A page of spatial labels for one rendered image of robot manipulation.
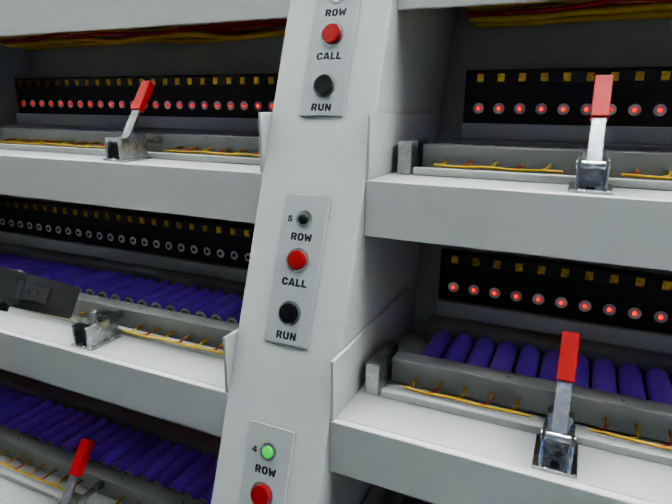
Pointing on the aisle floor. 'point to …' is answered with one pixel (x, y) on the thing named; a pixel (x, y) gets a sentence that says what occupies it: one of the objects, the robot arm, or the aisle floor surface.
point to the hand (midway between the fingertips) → (34, 293)
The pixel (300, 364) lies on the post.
